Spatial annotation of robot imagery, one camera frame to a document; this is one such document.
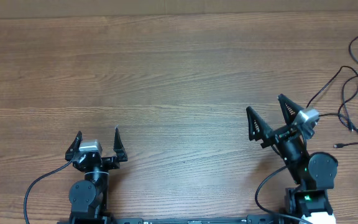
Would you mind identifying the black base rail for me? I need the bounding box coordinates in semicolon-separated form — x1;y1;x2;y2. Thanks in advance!
114;215;289;224

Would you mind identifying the thin black usb cable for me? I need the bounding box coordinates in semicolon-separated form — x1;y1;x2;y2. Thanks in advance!
305;65;358;149

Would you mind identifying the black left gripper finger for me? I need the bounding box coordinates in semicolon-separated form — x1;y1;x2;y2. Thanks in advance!
113;127;128;162
65;131;83;161

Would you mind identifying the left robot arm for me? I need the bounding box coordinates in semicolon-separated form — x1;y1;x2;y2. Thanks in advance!
59;128;128;223

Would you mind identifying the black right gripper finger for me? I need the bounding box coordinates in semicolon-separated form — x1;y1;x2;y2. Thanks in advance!
246;106;273;142
278;94;303;124

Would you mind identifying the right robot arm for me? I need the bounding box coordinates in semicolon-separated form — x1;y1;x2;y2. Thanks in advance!
246;95;338;223

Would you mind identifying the cardboard back panel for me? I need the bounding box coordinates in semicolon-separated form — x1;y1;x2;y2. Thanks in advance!
0;0;358;19

